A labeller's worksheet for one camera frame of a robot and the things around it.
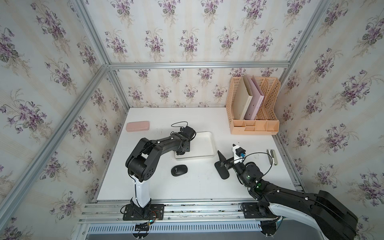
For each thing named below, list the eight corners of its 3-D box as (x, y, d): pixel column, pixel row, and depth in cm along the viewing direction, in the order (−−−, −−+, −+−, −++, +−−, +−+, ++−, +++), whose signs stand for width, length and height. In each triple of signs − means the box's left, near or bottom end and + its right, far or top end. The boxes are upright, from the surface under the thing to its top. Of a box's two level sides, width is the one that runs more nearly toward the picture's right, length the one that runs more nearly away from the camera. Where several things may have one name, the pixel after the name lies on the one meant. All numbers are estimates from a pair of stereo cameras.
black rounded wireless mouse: (172, 177, 86) (172, 175, 84) (170, 169, 90) (170, 167, 87) (188, 172, 89) (188, 170, 86) (185, 164, 92) (185, 162, 89)
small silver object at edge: (270, 165, 91) (272, 163, 89) (265, 151, 97) (267, 149, 95) (277, 165, 91) (279, 163, 89) (272, 151, 97) (274, 149, 95)
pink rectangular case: (126, 132, 108) (124, 129, 106) (127, 124, 112) (126, 122, 110) (149, 130, 109) (148, 128, 107) (150, 123, 113) (149, 120, 111)
